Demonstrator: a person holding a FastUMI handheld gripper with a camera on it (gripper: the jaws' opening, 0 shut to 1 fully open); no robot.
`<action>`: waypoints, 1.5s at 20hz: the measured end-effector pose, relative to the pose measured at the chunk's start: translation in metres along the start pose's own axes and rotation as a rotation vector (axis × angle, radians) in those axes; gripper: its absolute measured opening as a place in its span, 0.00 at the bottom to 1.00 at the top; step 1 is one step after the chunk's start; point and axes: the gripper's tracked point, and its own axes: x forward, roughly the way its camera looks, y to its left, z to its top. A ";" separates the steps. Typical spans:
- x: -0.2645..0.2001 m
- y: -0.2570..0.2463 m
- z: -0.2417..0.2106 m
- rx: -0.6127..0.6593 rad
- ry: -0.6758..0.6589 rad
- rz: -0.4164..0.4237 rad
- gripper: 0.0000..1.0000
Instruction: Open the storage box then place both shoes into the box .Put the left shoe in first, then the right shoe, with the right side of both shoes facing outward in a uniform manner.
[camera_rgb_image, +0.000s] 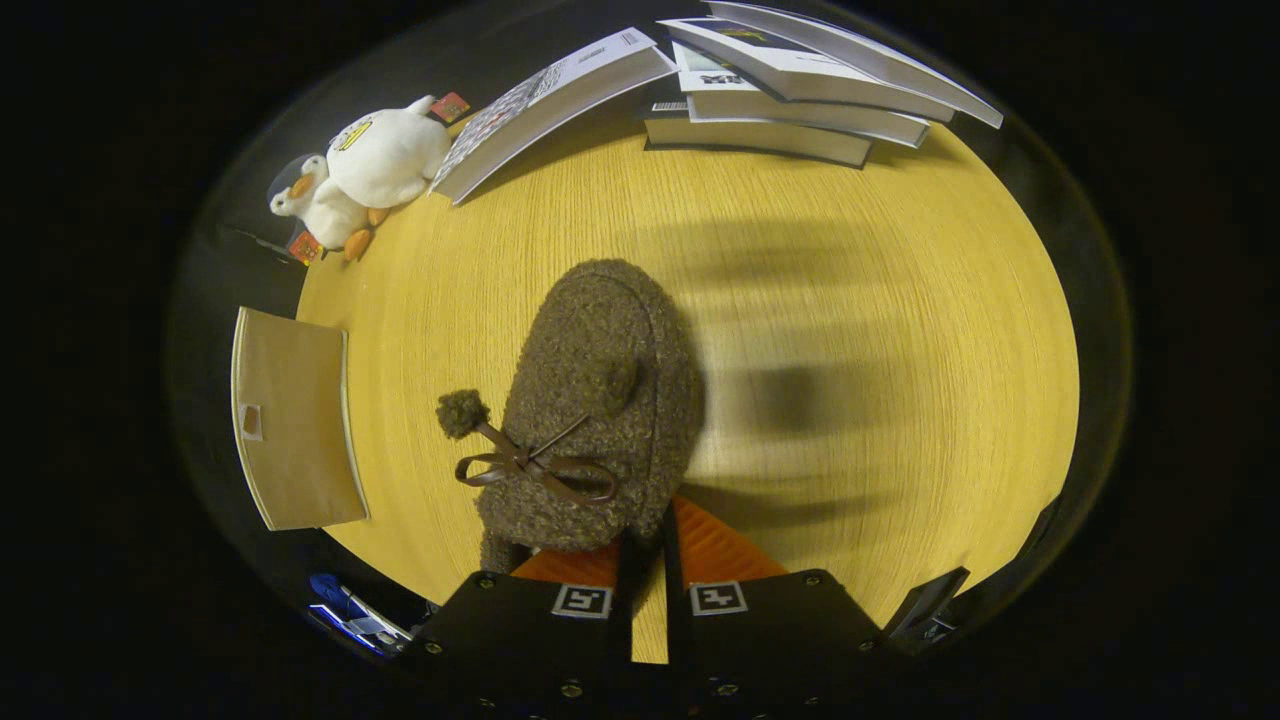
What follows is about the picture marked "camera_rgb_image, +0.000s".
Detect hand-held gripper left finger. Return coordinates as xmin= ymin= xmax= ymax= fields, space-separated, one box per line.
xmin=405 ymin=530 xmax=653 ymax=720

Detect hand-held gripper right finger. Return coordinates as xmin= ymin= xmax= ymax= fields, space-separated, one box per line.
xmin=660 ymin=497 xmax=888 ymax=720

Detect brown fleece shoe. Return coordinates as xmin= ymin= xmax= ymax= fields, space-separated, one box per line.
xmin=436 ymin=258 xmax=707 ymax=577

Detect beige fabric storage box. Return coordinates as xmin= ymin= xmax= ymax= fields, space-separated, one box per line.
xmin=231 ymin=306 xmax=372 ymax=532

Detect grey white penguin plush toy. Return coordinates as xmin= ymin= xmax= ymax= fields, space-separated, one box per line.
xmin=268 ymin=153 xmax=377 ymax=266

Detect dark cover book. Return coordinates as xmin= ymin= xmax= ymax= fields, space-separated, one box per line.
xmin=640 ymin=98 xmax=877 ymax=169

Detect white duck plush toy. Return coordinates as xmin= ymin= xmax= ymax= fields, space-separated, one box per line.
xmin=325 ymin=93 xmax=472 ymax=212

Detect white book with black print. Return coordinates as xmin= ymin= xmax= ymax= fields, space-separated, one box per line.
xmin=672 ymin=42 xmax=932 ymax=149

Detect grey patterned book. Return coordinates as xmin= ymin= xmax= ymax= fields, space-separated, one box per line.
xmin=430 ymin=27 xmax=682 ymax=206

